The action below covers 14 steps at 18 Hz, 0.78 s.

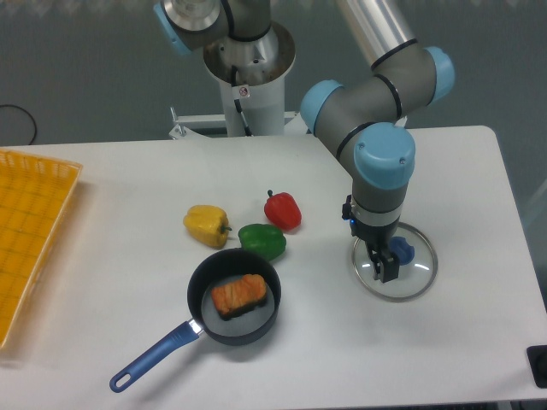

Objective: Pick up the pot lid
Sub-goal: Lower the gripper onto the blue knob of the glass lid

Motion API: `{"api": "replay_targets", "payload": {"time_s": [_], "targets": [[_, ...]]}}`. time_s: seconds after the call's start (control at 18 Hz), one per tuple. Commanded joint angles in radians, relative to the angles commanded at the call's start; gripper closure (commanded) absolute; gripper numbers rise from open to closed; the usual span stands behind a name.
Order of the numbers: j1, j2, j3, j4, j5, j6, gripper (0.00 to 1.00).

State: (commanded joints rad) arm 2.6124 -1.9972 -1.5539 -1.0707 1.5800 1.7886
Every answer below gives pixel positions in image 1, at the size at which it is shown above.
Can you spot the black saucepan blue handle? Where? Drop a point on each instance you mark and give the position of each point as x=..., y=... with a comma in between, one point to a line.
x=242, y=326

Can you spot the green bell pepper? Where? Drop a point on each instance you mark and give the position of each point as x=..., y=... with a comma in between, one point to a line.
x=265, y=240

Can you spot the red bell pepper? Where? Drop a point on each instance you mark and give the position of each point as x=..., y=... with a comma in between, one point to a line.
x=282, y=211

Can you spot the orange toy salmon piece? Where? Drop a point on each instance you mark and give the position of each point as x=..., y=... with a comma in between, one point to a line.
x=232, y=299

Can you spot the black box at table edge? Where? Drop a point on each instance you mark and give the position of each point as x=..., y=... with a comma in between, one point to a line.
x=537, y=357

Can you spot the yellow plastic basket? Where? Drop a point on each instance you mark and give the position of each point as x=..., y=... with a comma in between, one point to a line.
x=35, y=193

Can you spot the glass pot lid blue knob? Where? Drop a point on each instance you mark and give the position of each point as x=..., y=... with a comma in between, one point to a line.
x=417, y=271

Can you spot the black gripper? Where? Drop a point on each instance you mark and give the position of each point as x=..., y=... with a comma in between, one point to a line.
x=376, y=230

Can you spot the yellow bell pepper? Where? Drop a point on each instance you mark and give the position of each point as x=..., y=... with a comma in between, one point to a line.
x=208, y=224

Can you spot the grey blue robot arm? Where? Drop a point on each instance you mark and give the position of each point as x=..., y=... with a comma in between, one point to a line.
x=359, y=126

